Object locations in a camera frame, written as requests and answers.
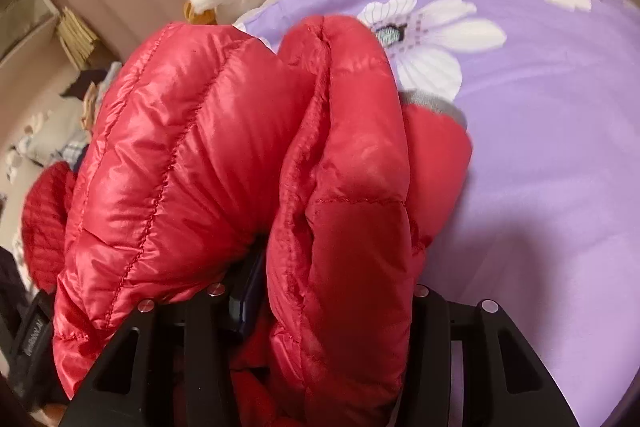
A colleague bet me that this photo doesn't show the white wall shelf cabinet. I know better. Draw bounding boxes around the white wall shelf cabinet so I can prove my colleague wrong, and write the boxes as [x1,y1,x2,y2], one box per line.
[0,0,61,62]

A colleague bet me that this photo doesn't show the bright red hooded puffer jacket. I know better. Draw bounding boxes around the bright red hooded puffer jacket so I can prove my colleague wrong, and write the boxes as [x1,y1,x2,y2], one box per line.
[52,14,473,427]

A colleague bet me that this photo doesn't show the tan striped garment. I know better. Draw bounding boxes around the tan striped garment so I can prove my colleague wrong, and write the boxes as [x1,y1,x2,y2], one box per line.
[80,82,103,132]

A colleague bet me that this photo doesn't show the pleated lampshade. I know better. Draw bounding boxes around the pleated lampshade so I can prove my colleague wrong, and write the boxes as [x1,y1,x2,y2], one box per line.
[56,7,101,70]

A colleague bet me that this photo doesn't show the grey headboard cushion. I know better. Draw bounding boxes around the grey headboard cushion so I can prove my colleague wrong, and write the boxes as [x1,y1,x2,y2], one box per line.
[30,107,86,152]

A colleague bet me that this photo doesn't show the dark red puffer jacket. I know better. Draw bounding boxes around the dark red puffer jacket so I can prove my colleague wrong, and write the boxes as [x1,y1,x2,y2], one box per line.
[22,161,76,293]

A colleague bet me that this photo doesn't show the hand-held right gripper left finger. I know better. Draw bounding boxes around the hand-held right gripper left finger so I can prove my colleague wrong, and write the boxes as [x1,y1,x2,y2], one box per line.
[60,252,266,427]

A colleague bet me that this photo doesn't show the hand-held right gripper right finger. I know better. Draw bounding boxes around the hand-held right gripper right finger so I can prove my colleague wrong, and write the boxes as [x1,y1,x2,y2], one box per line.
[400,284,566,427]

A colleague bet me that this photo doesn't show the black cat cushion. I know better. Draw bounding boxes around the black cat cushion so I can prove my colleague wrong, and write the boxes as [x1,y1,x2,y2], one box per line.
[60,74,98,100]

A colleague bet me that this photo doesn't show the plaid pillow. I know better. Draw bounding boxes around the plaid pillow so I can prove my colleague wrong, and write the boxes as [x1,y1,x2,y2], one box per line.
[57,139,91,170]

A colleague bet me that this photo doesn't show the purple floral blanket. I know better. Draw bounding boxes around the purple floral blanket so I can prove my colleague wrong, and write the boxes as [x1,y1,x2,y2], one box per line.
[235,0,640,427]

